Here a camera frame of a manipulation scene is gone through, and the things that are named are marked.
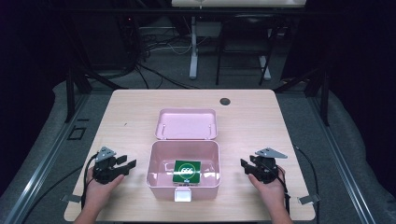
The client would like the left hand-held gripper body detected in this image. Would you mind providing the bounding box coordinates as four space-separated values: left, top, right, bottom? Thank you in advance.
92 146 126 186

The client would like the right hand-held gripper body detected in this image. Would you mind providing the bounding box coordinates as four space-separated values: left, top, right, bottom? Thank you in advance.
249 147 289 185

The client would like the person's left hand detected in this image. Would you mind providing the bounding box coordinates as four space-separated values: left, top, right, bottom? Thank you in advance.
84 167 126 212

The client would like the person's right hand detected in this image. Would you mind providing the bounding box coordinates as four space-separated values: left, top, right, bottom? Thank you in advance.
247 165 290 213

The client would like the grey metal table clip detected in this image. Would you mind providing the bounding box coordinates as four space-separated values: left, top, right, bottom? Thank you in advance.
297 194 321 205
61 193 82 203

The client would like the green packet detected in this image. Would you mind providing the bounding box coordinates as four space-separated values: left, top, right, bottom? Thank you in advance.
172 160 202 185

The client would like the pink storage box with lid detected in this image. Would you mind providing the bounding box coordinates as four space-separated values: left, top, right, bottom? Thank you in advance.
146 107 221 203

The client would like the black metal stand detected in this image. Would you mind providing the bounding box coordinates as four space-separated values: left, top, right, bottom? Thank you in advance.
64 18 129 124
274 46 332 127

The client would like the white desk leg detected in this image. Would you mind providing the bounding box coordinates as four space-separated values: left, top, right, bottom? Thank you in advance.
189 15 201 80
259 55 273 81

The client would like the black chair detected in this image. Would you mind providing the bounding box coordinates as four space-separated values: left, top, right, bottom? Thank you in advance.
215 13 278 87

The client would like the white desk top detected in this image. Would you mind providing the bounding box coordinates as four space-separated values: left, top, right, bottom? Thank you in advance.
171 0 308 8

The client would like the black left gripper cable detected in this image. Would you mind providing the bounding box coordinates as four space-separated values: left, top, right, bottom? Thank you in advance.
79 153 99 210

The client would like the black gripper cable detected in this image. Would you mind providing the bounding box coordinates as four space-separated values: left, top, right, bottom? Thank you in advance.
79 153 99 210
277 169 291 217

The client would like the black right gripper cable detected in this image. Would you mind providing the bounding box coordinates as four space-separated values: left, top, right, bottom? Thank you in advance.
277 169 291 217

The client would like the long black cable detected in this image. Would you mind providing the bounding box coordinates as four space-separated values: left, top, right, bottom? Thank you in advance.
291 144 321 224
21 166 86 224

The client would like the aluminium floor rail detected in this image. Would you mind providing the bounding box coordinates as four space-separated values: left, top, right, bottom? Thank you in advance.
306 94 377 224
2 92 92 224

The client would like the bundle of floor cables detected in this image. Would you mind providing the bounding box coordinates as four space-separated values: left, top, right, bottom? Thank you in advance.
118 15 208 91

